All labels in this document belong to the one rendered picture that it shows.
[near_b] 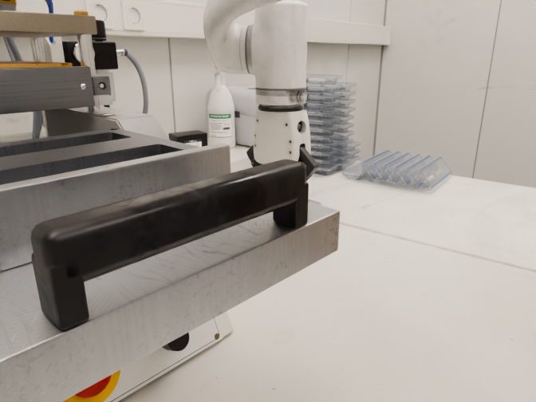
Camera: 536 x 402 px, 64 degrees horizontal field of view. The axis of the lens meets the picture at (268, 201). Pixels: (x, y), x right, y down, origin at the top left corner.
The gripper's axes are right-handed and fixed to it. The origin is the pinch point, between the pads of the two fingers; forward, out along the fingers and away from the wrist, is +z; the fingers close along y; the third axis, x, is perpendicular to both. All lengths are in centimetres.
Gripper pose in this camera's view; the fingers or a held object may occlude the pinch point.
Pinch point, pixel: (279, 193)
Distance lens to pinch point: 77.8
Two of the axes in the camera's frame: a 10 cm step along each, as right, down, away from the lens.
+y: -7.2, -2.3, 6.6
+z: 0.0, 9.5, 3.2
